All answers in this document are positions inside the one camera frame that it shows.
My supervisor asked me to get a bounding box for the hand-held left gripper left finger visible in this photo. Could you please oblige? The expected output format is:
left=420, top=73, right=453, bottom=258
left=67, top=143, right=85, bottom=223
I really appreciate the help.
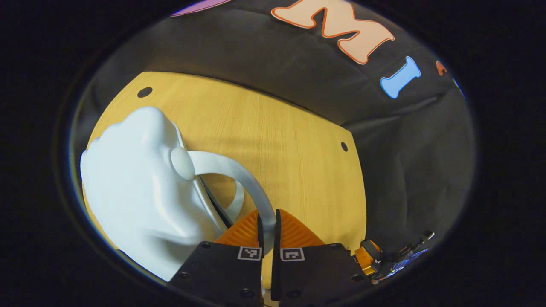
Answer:
left=168, top=208, right=265, bottom=307

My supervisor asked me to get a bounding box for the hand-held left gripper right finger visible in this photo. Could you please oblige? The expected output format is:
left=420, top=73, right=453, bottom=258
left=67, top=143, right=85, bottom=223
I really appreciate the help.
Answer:
left=271, top=208, right=364, bottom=304

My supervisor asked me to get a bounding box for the white hard-shell suitcase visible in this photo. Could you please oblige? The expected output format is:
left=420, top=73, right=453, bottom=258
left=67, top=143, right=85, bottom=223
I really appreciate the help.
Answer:
left=79, top=106, right=278, bottom=283

